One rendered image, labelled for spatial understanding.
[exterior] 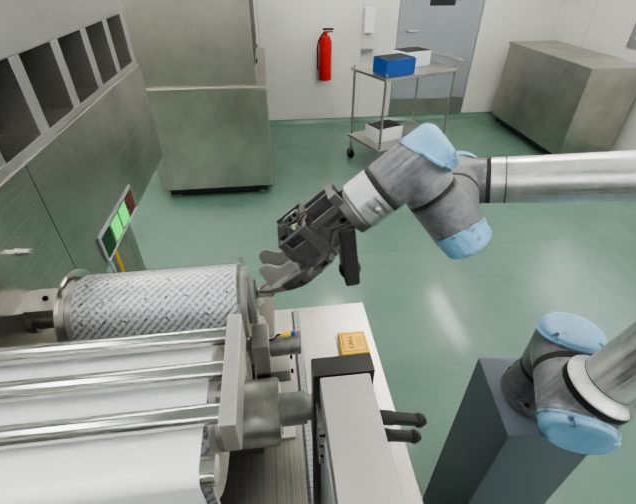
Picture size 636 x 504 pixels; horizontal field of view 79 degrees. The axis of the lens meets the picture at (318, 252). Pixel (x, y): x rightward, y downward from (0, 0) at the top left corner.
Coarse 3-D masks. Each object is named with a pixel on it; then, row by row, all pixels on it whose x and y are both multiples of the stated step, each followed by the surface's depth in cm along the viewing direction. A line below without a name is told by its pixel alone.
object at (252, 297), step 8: (248, 280) 62; (256, 280) 65; (248, 288) 61; (256, 288) 64; (248, 296) 60; (256, 296) 63; (248, 304) 60; (256, 304) 61; (248, 312) 60; (256, 312) 60; (256, 320) 61
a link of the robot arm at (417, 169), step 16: (432, 128) 50; (400, 144) 52; (416, 144) 50; (432, 144) 50; (448, 144) 50; (384, 160) 53; (400, 160) 51; (416, 160) 50; (432, 160) 50; (448, 160) 50; (368, 176) 53; (384, 176) 52; (400, 176) 51; (416, 176) 51; (432, 176) 51; (448, 176) 52; (384, 192) 52; (400, 192) 52; (416, 192) 52; (432, 192) 52
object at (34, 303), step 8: (56, 288) 60; (32, 296) 59; (40, 296) 59; (48, 296) 59; (24, 304) 58; (32, 304) 57; (40, 304) 57; (48, 304) 57; (16, 312) 57; (24, 312) 56; (32, 312) 56; (40, 312) 57; (48, 312) 57
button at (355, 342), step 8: (344, 336) 100; (352, 336) 100; (360, 336) 100; (344, 344) 97; (352, 344) 97; (360, 344) 97; (344, 352) 95; (352, 352) 96; (360, 352) 96; (368, 352) 96
